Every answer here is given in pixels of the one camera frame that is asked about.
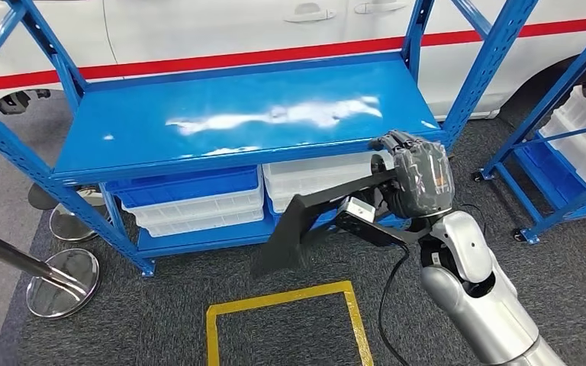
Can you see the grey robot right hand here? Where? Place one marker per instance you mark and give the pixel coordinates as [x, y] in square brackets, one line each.
[422, 177]

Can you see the black plastic plate part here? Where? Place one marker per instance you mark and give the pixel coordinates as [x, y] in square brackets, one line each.
[283, 242]

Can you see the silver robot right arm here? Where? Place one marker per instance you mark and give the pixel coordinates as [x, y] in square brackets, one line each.
[480, 313]

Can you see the blue wheeled shelf rack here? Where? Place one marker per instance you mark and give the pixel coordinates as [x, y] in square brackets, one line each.
[551, 101]

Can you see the blue metal shelf rack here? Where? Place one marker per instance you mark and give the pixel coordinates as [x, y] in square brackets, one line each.
[171, 126]

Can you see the white car with red stripe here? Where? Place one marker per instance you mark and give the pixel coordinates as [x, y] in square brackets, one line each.
[197, 30]

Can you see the chrome stanchion base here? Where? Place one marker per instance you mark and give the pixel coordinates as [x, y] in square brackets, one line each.
[63, 293]
[75, 225]

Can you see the black round stanchion base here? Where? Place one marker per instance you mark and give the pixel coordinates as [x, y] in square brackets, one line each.
[43, 197]

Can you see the chrome stanchion pole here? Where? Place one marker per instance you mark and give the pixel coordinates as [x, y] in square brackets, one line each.
[5, 252]

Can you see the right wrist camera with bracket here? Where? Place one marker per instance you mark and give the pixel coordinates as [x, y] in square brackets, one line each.
[356, 209]

